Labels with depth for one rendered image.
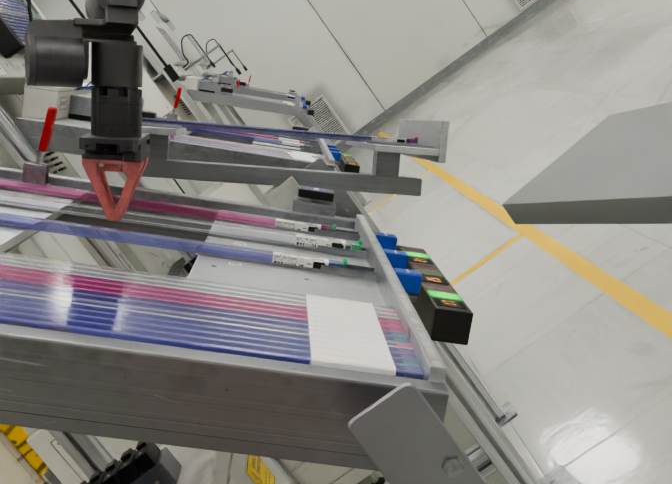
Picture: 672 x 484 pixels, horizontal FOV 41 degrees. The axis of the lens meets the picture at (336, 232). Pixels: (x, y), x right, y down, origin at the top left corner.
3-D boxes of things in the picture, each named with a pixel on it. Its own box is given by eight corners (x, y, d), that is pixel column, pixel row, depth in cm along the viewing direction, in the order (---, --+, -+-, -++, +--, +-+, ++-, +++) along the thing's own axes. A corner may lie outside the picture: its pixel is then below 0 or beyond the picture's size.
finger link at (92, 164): (80, 223, 102) (80, 140, 100) (92, 212, 109) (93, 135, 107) (140, 225, 102) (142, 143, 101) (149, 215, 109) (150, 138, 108)
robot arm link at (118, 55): (148, 35, 100) (137, 36, 105) (84, 31, 97) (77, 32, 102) (146, 98, 101) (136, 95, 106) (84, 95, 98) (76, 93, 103)
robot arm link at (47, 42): (138, -27, 99) (123, -3, 107) (28, -38, 94) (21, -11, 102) (142, 80, 98) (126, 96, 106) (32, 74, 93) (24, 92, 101)
